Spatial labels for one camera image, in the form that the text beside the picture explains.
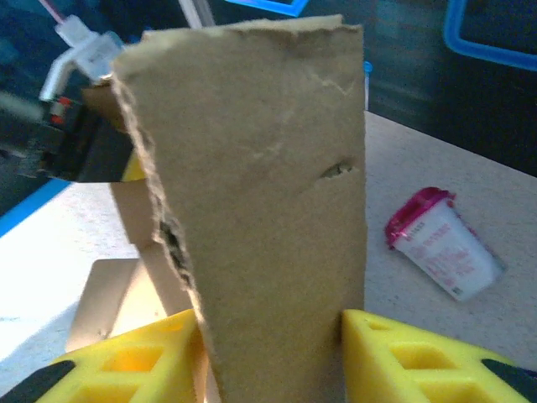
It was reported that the white cup pink lid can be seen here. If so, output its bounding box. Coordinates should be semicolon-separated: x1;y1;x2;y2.
384;187;507;302

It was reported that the brown cardboard paper box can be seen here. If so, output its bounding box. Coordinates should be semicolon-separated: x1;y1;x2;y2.
66;14;370;403

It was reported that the aluminium frame post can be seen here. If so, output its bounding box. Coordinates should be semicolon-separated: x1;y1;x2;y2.
178;0;217;29

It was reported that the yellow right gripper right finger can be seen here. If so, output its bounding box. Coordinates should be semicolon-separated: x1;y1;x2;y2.
341;309;537;403

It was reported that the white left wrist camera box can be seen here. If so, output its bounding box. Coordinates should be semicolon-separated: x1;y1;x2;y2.
39;14;123;102

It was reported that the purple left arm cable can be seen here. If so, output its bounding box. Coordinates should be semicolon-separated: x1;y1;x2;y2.
39;0;70;22

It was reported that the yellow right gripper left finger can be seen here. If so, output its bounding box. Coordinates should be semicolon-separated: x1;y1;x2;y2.
0;309;206;403

